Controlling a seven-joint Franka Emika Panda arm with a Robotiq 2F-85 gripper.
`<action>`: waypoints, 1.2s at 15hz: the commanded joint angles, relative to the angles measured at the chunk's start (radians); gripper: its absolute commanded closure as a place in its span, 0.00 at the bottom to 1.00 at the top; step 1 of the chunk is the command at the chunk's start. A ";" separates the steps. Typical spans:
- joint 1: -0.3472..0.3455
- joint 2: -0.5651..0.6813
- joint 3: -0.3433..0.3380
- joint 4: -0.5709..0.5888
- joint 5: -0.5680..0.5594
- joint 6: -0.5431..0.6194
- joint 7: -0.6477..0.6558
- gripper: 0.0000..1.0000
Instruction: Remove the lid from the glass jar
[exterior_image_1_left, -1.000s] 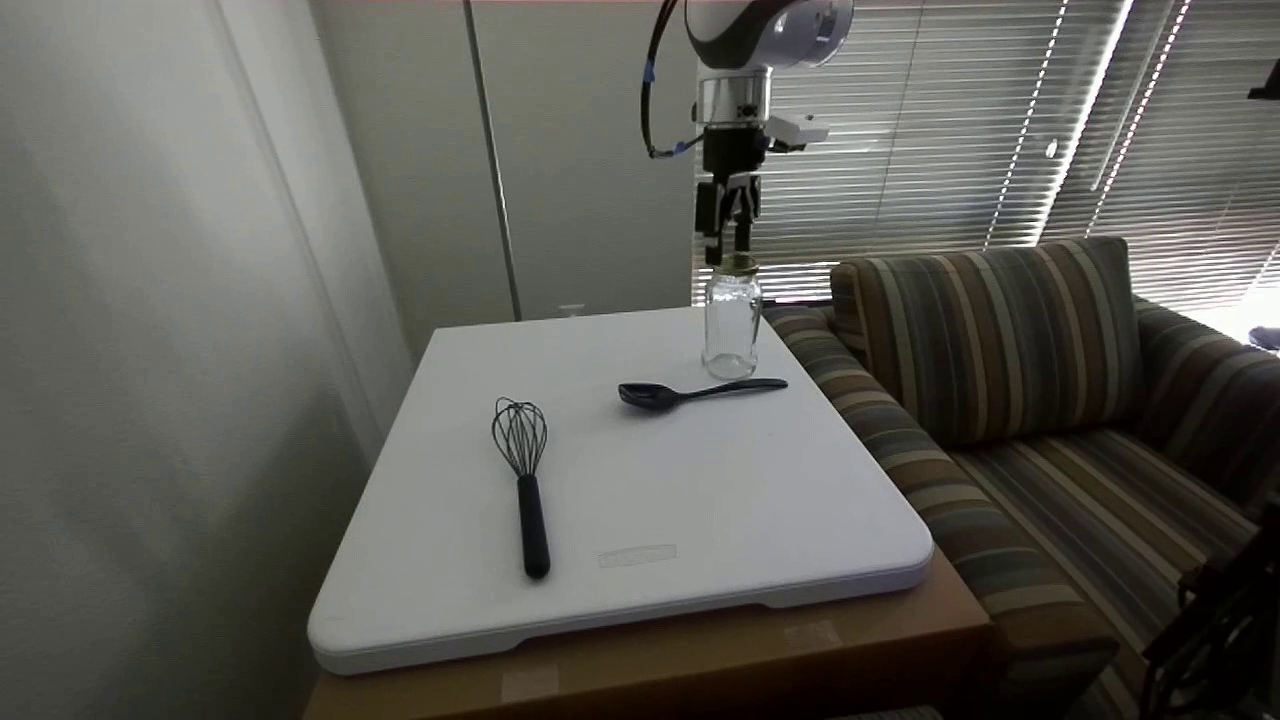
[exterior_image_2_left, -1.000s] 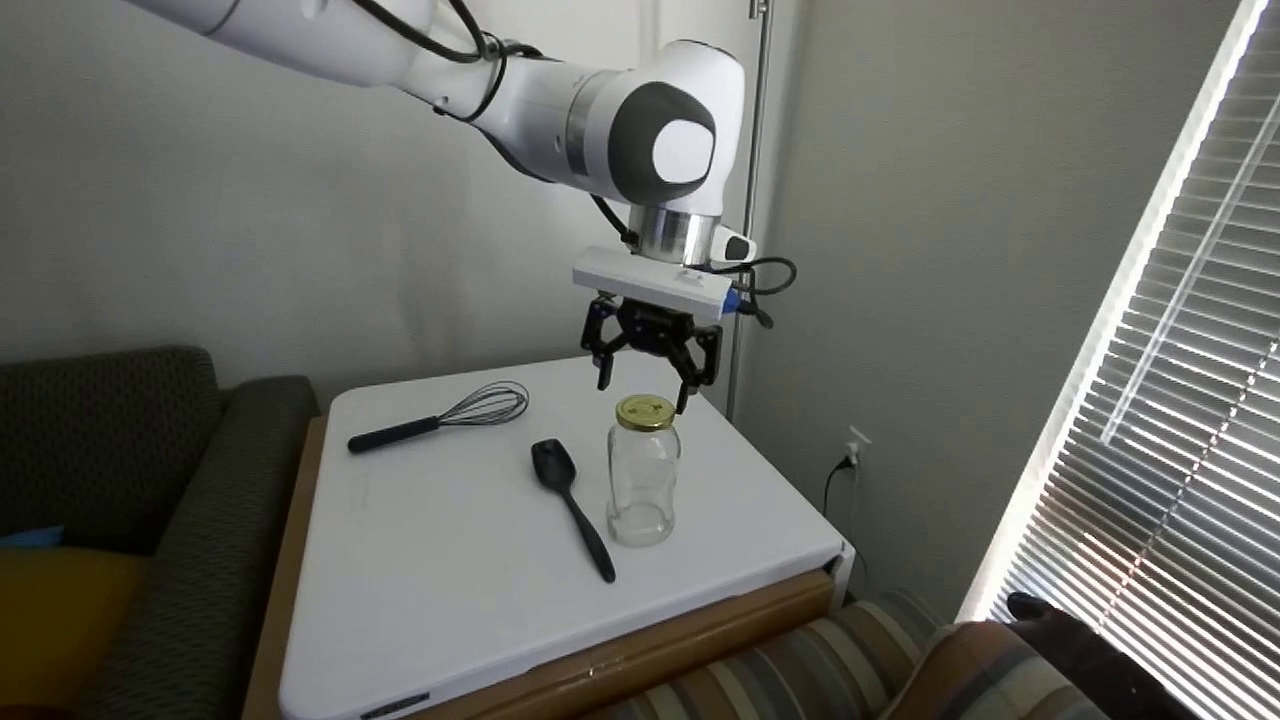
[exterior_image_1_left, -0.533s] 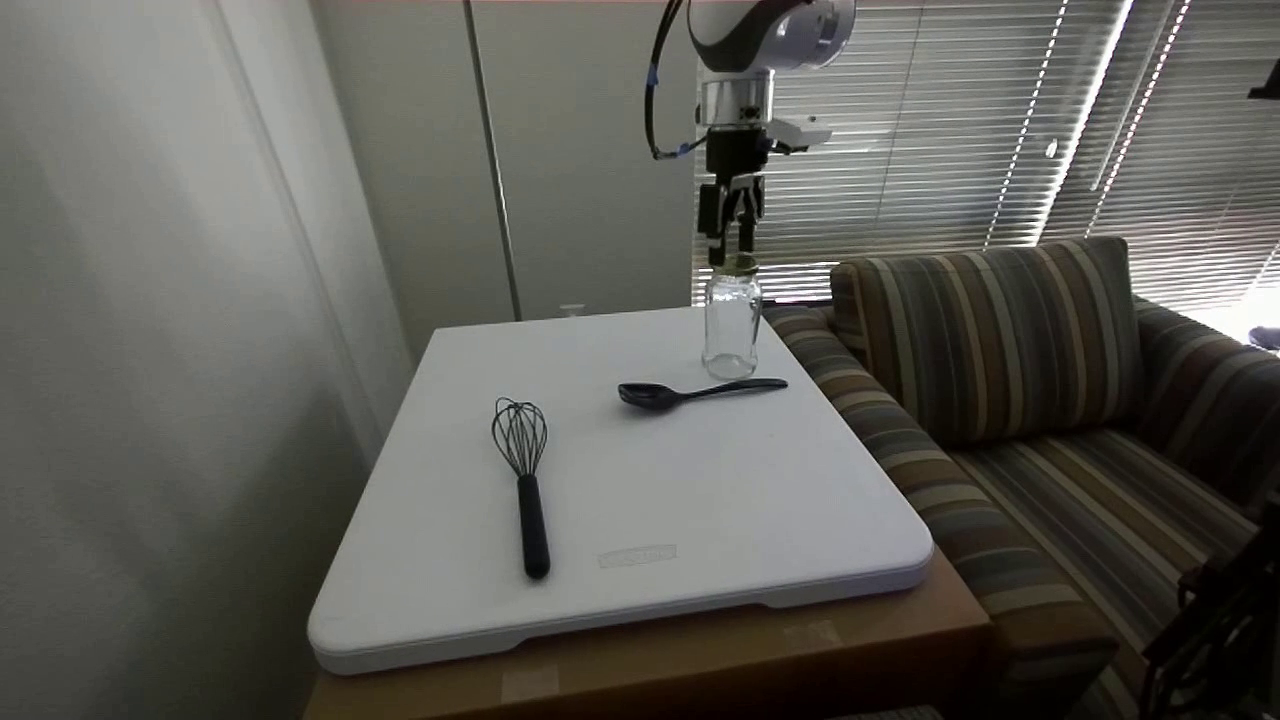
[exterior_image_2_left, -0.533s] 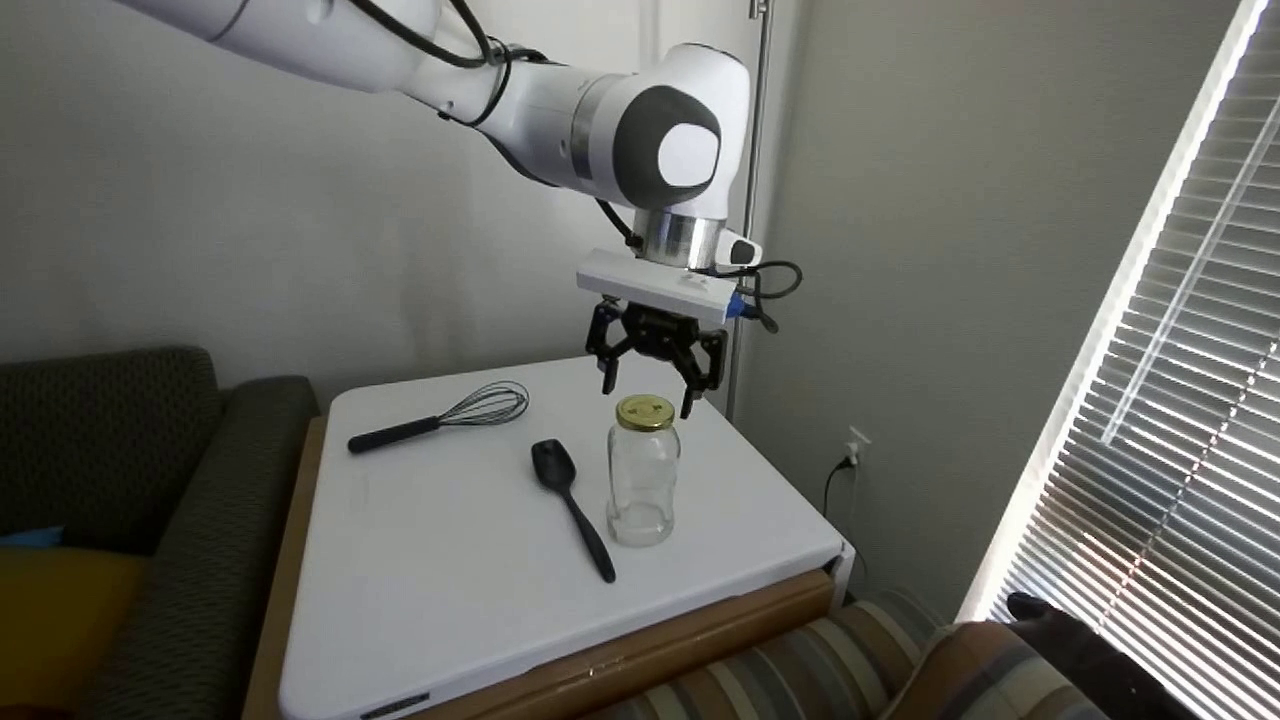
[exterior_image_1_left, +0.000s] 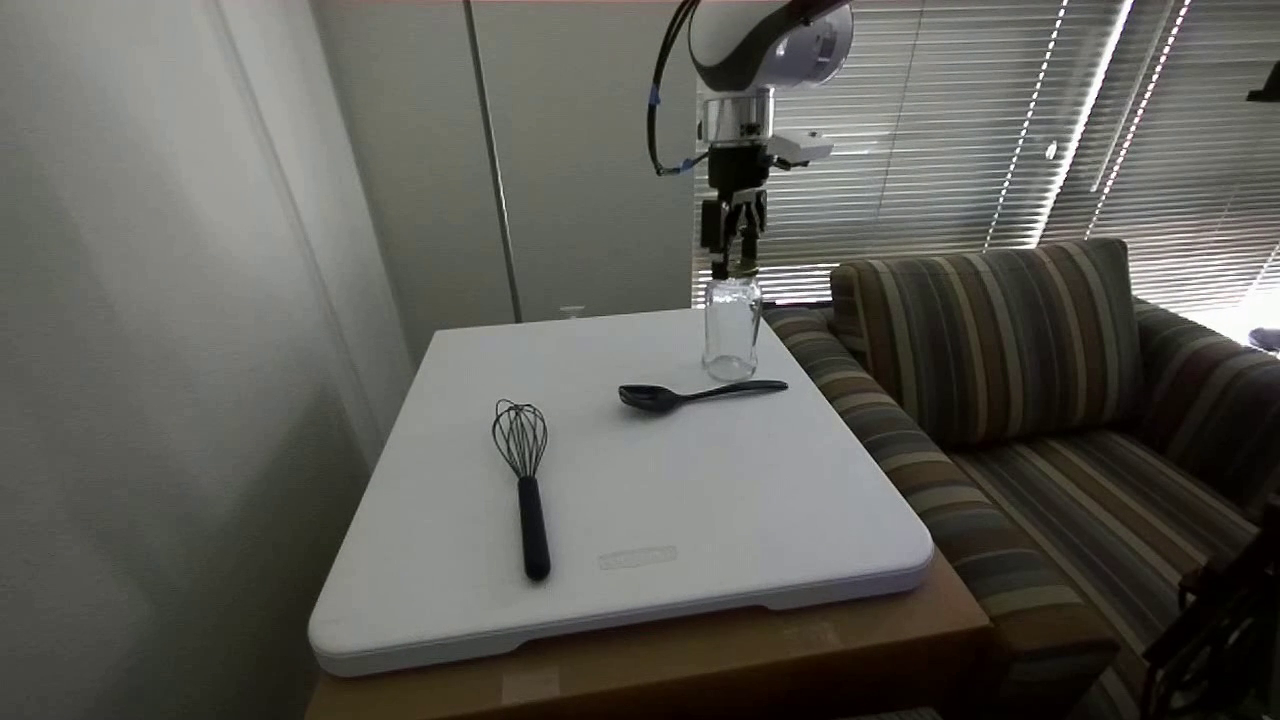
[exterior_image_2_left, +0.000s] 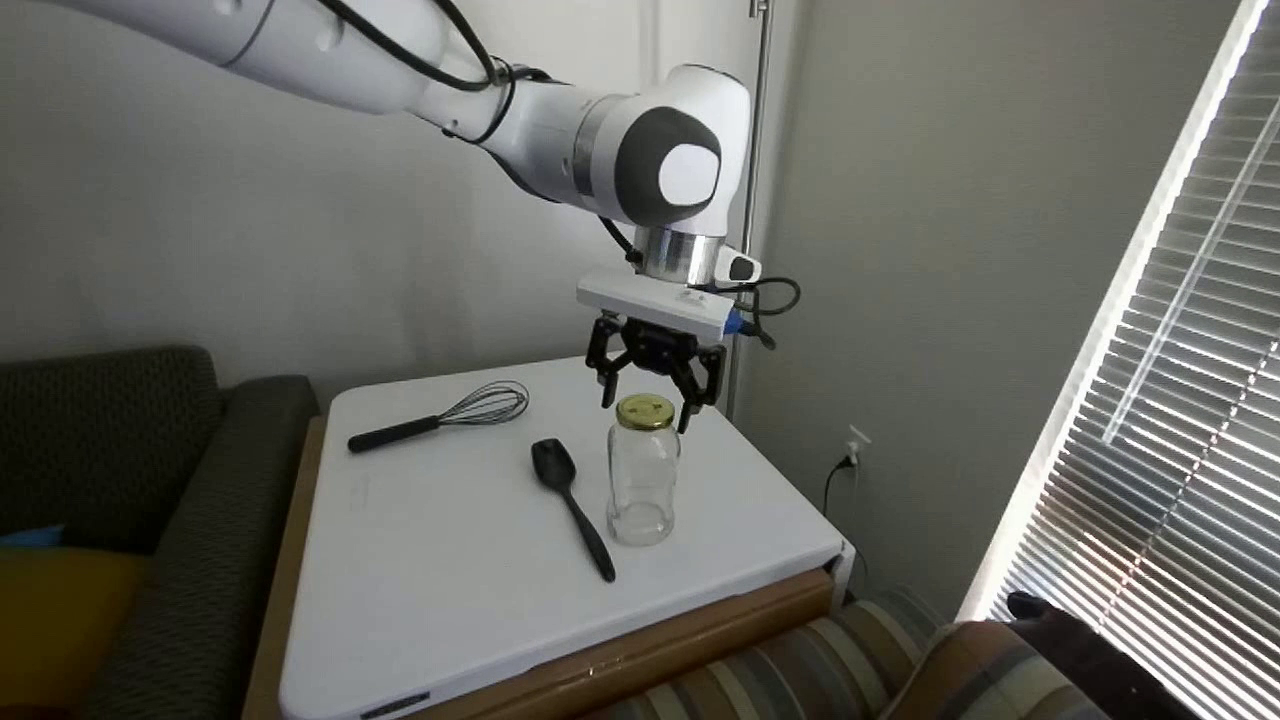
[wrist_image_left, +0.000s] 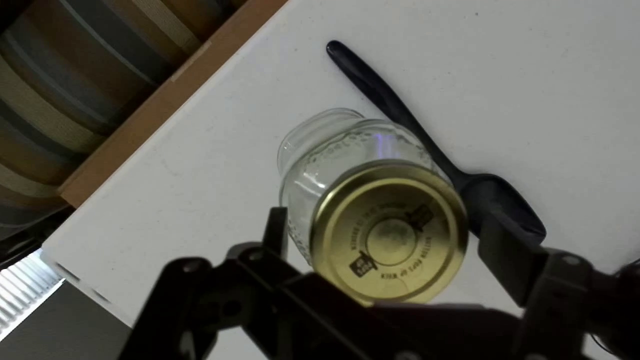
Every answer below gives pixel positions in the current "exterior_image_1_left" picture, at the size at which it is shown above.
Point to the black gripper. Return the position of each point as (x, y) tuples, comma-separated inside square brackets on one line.
[(736, 175)]

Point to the striped sofa cushion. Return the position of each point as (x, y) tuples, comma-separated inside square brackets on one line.
[(985, 342)]

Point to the striped fabric sofa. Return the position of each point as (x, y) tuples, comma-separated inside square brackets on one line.
[(1066, 522)]

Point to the thin vertical wall conduit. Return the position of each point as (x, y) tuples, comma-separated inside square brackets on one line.
[(492, 163)]

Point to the white plastic board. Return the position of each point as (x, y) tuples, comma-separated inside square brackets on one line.
[(664, 505)]

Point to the black mounted camera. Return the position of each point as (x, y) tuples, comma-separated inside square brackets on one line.
[(1264, 80)]

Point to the dark metal frame stand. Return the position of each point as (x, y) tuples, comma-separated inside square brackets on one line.
[(1225, 626)]

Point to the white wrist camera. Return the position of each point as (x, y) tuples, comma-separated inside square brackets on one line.
[(801, 147)]

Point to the black plastic spoon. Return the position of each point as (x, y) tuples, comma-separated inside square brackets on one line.
[(650, 399)]

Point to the clear glass jar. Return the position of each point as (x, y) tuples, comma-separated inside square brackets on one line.
[(728, 332)]

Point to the brown cardboard box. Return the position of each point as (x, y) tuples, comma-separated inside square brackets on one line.
[(744, 660)]

